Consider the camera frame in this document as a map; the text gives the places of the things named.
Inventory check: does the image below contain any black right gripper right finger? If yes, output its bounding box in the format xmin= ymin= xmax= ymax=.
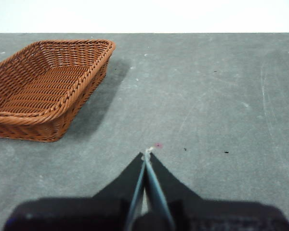
xmin=146 ymin=152 xmax=289 ymax=231

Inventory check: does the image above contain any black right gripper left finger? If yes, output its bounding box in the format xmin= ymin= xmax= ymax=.
xmin=3 ymin=152 xmax=147 ymax=231

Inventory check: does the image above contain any brown woven wicker basket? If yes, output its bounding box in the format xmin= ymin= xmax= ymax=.
xmin=0 ymin=39 xmax=117 ymax=143

